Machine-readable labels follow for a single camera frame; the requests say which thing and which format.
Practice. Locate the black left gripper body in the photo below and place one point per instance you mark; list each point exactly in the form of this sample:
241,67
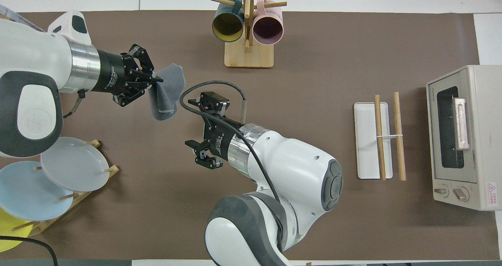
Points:
115,73

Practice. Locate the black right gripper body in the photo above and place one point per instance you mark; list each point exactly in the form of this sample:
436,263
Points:
219,138

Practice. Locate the purple and grey towel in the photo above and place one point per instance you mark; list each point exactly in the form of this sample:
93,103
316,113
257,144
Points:
166,93

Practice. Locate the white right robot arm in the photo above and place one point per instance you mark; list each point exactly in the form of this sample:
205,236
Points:
290,168

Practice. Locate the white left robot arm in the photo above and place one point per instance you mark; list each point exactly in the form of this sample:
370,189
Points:
35,62

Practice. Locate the wooden plate rack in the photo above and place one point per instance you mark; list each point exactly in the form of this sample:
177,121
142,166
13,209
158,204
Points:
84,195

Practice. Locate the white towel rack wooden bars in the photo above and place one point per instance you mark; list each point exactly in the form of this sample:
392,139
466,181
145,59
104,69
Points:
366,140

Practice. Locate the wooden mug tree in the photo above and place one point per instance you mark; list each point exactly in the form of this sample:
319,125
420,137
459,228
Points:
249,56

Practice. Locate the dark teal mug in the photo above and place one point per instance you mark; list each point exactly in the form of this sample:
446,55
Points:
227,24

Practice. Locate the grey plate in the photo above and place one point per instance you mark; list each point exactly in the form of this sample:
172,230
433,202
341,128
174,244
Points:
74,164

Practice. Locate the pink mug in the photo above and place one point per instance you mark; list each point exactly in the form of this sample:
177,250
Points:
268,28

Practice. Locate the light blue plate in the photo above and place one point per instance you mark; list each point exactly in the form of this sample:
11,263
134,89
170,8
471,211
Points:
27,191

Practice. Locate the brown table mat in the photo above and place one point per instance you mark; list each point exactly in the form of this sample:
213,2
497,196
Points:
353,226

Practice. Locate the yellow plate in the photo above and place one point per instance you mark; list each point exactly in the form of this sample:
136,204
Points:
10,234

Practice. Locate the beige toaster oven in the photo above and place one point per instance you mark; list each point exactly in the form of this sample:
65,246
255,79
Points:
482,140

